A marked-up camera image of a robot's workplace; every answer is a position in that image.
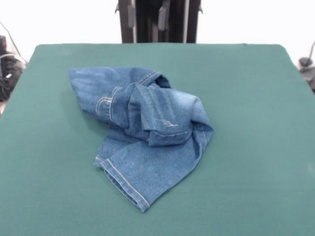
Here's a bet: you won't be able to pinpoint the dark green table cloth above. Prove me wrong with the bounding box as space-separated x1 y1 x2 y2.
0 43 315 236

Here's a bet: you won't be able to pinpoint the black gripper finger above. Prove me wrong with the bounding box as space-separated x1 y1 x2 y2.
158 0 168 31
126 0 136 28

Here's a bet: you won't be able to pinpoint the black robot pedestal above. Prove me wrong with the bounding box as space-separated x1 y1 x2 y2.
115 0 204 44

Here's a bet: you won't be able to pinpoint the blue denim jeans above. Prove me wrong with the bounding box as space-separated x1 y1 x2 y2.
68 66 215 213

